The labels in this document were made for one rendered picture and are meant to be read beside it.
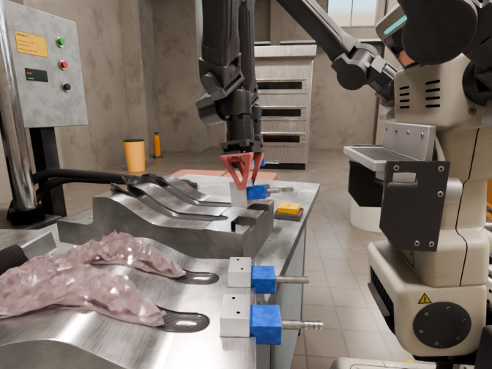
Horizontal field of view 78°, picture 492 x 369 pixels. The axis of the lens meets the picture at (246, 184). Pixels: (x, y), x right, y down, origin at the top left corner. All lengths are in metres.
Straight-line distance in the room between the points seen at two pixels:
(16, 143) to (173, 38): 8.50
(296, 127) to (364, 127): 4.74
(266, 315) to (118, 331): 0.18
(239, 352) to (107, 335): 0.15
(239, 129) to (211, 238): 0.23
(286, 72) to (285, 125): 0.99
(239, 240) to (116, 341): 0.30
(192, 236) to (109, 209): 0.22
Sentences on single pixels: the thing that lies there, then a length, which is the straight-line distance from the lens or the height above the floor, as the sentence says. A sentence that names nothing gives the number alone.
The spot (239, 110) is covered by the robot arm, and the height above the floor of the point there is 1.13.
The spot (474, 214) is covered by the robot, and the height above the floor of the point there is 0.94.
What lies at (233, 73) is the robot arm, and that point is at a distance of 0.64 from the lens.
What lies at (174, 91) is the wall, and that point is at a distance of 9.28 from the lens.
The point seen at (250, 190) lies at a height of 0.96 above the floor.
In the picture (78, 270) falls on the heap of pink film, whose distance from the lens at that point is 0.48.
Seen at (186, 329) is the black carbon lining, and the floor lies 0.85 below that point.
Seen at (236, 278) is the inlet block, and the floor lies 0.87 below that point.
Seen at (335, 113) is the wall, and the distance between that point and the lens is 10.30.
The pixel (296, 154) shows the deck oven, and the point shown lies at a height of 0.31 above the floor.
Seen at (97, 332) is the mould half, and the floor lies 0.89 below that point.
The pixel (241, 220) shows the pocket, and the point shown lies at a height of 0.88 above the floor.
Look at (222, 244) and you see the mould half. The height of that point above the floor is 0.86.
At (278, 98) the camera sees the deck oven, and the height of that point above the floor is 1.39.
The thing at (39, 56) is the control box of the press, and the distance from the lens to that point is 1.36.
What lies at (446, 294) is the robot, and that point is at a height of 0.79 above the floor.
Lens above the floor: 1.12
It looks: 13 degrees down
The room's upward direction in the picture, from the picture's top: straight up
